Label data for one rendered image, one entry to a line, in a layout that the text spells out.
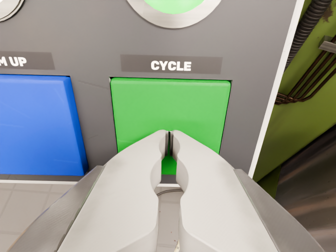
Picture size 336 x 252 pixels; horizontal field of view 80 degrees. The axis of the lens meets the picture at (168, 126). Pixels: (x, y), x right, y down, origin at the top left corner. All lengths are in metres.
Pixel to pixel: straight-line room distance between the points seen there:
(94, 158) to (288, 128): 0.49
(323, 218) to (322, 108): 0.22
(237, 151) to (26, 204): 1.27
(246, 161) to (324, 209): 0.37
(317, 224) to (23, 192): 1.29
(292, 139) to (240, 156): 0.45
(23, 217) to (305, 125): 1.28
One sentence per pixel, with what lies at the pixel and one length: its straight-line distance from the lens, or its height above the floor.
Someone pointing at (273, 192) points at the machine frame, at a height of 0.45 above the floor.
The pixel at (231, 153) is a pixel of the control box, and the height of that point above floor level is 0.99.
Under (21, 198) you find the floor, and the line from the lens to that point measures 1.38.
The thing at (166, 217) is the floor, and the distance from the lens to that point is 1.14.
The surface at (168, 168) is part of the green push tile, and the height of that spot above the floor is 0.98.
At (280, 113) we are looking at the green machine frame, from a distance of 0.54.
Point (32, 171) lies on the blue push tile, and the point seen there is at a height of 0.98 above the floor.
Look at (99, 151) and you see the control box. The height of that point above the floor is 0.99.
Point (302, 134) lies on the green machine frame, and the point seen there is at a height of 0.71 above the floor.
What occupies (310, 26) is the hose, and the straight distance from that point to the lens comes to 0.38.
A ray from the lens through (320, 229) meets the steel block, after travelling 0.52.
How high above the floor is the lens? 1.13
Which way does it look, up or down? 58 degrees down
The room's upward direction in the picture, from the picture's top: 2 degrees clockwise
